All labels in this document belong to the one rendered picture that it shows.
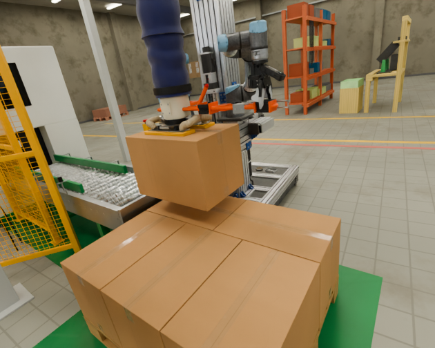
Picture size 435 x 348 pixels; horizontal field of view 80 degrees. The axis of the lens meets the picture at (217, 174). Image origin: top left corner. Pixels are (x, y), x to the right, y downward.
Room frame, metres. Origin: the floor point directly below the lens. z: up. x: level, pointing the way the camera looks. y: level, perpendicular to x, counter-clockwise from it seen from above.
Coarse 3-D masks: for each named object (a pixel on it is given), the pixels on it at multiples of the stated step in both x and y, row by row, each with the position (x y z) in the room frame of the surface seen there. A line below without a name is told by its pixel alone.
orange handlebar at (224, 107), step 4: (192, 104) 1.79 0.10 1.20; (220, 104) 1.41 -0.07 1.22; (224, 104) 1.39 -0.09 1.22; (228, 104) 1.38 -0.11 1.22; (232, 104) 1.39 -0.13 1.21; (252, 104) 1.31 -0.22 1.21; (272, 104) 1.20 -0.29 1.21; (276, 104) 1.21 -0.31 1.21; (160, 108) 1.68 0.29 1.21; (184, 108) 1.54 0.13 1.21; (188, 108) 1.52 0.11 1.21; (192, 108) 1.50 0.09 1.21; (196, 108) 1.48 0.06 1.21; (212, 108) 1.41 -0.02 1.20; (216, 108) 1.40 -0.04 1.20; (220, 108) 1.38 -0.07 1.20; (224, 108) 1.36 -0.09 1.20; (228, 108) 1.35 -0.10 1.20; (232, 108) 1.33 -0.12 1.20; (244, 108) 1.29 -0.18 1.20; (248, 108) 1.28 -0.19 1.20; (252, 108) 1.26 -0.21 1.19
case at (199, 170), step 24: (144, 144) 1.52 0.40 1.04; (168, 144) 1.39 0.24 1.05; (192, 144) 1.28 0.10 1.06; (216, 144) 1.38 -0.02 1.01; (144, 168) 1.56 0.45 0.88; (168, 168) 1.41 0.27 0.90; (192, 168) 1.29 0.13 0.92; (216, 168) 1.36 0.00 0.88; (240, 168) 1.54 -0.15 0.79; (144, 192) 1.60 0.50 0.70; (168, 192) 1.44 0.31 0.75; (192, 192) 1.31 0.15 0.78; (216, 192) 1.33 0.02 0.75
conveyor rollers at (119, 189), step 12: (60, 168) 3.05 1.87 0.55; (72, 168) 2.98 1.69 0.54; (84, 168) 2.91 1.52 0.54; (96, 168) 2.83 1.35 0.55; (72, 180) 2.53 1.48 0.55; (84, 180) 2.52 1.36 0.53; (96, 180) 2.44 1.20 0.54; (108, 180) 2.36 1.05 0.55; (120, 180) 2.34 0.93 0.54; (132, 180) 2.33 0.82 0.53; (84, 192) 2.16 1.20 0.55; (96, 192) 2.14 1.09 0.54; (108, 192) 2.07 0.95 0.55; (120, 192) 2.03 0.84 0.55; (132, 192) 2.01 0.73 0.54; (120, 204) 1.81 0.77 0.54
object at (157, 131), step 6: (174, 126) 1.50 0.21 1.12; (144, 132) 1.62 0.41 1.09; (150, 132) 1.59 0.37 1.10; (156, 132) 1.55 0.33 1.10; (162, 132) 1.52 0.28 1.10; (168, 132) 1.50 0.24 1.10; (174, 132) 1.47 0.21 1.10; (180, 132) 1.44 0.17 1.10; (186, 132) 1.43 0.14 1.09; (192, 132) 1.46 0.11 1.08
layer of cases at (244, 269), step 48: (96, 240) 1.34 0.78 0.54; (144, 240) 1.27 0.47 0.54; (192, 240) 1.20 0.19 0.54; (240, 240) 1.14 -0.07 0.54; (288, 240) 1.08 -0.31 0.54; (336, 240) 1.14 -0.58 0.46; (96, 288) 0.95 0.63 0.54; (144, 288) 0.90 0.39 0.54; (192, 288) 0.86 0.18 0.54; (240, 288) 0.82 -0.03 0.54; (288, 288) 0.79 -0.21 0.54; (144, 336) 0.76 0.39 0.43; (192, 336) 0.64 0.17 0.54; (240, 336) 0.61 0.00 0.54; (288, 336) 0.60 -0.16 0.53
